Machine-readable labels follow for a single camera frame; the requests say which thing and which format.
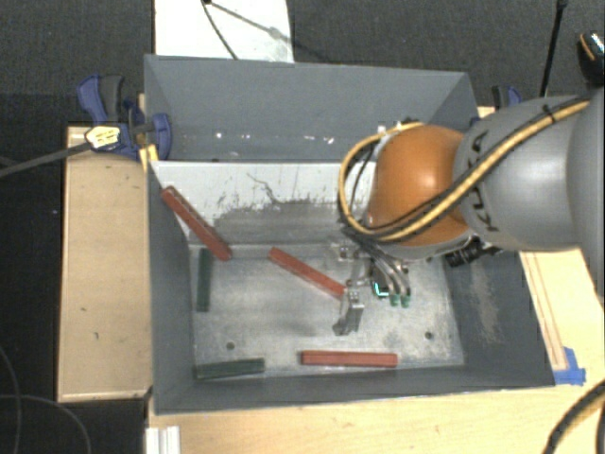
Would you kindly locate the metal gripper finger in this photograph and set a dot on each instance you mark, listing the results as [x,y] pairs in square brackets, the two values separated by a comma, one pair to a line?
[349,315]
[344,252]

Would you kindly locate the red-brown flat block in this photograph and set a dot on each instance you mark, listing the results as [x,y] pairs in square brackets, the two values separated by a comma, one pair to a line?
[196,222]
[349,359]
[305,270]

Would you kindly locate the grey metal bin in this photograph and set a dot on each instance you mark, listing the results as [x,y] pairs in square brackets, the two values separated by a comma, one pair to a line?
[283,301]

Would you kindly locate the dark green flat block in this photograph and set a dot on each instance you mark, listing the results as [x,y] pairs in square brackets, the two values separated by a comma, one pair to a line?
[204,279]
[229,368]

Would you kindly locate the pale wood board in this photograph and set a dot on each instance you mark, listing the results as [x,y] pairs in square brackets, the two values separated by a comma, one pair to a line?
[104,263]

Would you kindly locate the black cylinder on white bracket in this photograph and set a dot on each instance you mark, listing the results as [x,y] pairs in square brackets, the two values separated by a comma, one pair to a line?
[468,254]

